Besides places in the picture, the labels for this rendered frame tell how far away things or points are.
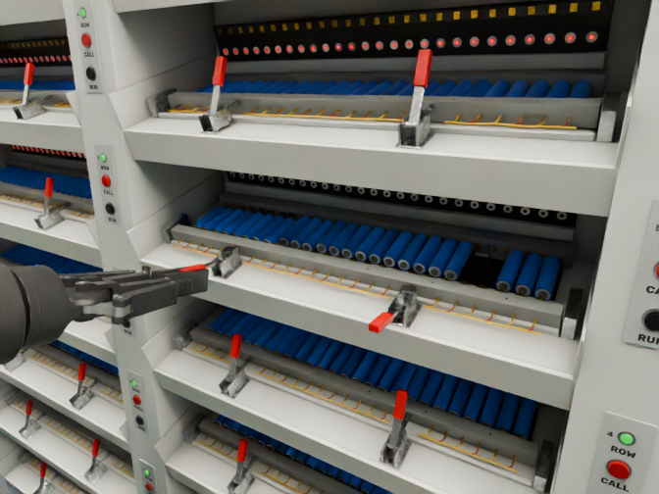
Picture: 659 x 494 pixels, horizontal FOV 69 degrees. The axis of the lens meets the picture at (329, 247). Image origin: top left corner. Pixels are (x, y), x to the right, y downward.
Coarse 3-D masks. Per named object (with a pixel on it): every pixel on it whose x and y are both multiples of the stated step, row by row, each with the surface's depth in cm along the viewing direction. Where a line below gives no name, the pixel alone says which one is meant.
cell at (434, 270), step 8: (448, 240) 61; (440, 248) 61; (448, 248) 60; (456, 248) 62; (440, 256) 59; (448, 256) 59; (432, 264) 58; (440, 264) 58; (432, 272) 58; (440, 272) 58
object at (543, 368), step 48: (192, 192) 80; (288, 192) 76; (144, 240) 73; (240, 288) 63; (288, 288) 61; (336, 288) 60; (576, 288) 49; (336, 336) 58; (384, 336) 54; (432, 336) 51; (480, 336) 50; (528, 336) 49; (576, 336) 48; (528, 384) 47
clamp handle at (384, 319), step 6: (402, 300) 52; (396, 306) 52; (402, 306) 52; (384, 312) 50; (390, 312) 50; (396, 312) 50; (378, 318) 48; (384, 318) 48; (390, 318) 49; (372, 324) 47; (378, 324) 47; (384, 324) 48; (372, 330) 47; (378, 330) 47
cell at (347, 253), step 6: (360, 228) 67; (366, 228) 67; (354, 234) 66; (360, 234) 66; (366, 234) 66; (354, 240) 65; (360, 240) 65; (348, 246) 64; (354, 246) 64; (342, 252) 64; (348, 252) 64; (354, 252) 64; (348, 258) 64
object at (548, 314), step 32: (256, 256) 67; (288, 256) 63; (320, 256) 62; (352, 288) 58; (384, 288) 58; (448, 288) 53; (480, 288) 52; (480, 320) 50; (512, 320) 49; (544, 320) 48
